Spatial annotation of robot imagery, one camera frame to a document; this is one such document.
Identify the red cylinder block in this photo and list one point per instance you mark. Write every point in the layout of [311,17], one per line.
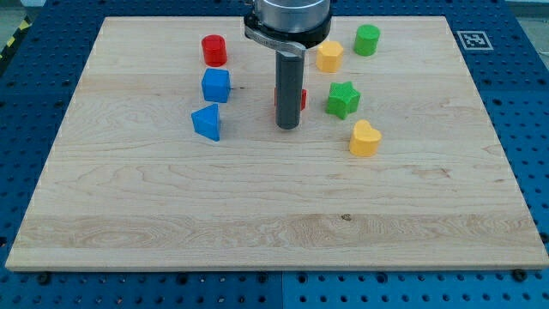
[214,50]

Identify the yellow hexagon block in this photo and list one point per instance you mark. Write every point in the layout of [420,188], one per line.
[329,56]

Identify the yellow heart block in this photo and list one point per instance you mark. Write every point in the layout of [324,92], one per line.
[365,139]

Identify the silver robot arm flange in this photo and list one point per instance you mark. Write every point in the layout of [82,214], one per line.
[289,27]

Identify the red block behind rod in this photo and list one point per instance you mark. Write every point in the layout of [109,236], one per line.
[302,102]

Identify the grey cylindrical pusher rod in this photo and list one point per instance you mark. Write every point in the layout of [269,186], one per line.
[288,89]

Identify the blue triangle block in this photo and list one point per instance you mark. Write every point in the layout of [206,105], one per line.
[206,122]

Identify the wooden board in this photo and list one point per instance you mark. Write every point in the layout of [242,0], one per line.
[129,185]

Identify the white fiducial marker tag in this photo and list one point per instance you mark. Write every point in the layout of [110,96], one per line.
[473,40]

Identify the yellow black hazard tape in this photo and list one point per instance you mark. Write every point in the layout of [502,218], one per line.
[16,39]

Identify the blue cube block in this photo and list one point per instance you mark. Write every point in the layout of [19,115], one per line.
[216,85]

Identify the green star block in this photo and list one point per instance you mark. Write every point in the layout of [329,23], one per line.
[343,99]

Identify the green cylinder block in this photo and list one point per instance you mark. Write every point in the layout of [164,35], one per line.
[366,39]

